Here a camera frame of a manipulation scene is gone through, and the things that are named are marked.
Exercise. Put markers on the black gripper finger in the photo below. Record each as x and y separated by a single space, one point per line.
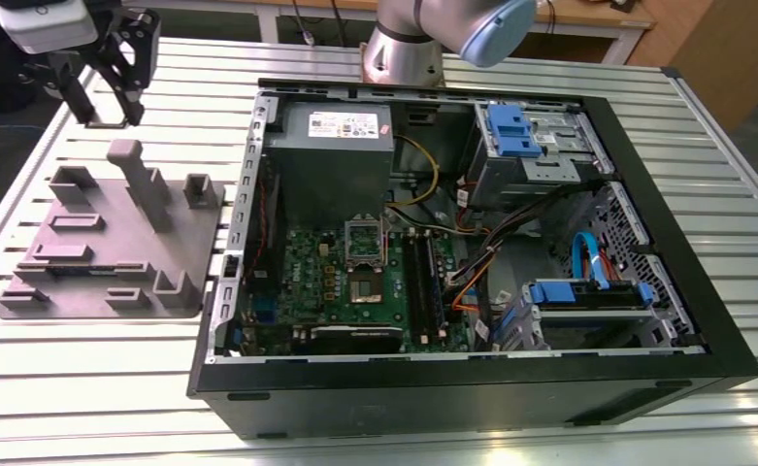
76 92
139 58

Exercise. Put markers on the grey plastic parts rack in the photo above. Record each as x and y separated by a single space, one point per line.
125 252

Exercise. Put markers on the grey power supply unit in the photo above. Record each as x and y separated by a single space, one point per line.
326 170

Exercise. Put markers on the green motherboard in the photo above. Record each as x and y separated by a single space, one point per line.
307 252

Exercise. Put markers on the blue plastic drive latch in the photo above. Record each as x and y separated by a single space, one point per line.
507 126

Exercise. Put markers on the black RAM slot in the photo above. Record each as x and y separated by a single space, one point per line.
431 286
438 286
419 286
414 286

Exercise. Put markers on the black graphics card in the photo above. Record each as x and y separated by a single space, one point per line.
352 337

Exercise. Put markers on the grey metal drive cage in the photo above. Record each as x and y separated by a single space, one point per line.
547 170

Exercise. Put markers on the black disk in blue carrier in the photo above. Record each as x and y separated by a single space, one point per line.
556 293

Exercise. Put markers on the black PC case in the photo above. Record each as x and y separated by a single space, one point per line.
416 398

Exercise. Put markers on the black table corner cap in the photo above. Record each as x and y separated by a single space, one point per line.
671 73

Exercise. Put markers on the grey metal disk bay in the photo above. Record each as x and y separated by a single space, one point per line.
595 314

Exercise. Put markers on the brown wooden cabinet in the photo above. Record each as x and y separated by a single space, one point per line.
727 53

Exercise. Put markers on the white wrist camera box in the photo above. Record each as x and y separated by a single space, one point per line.
48 26

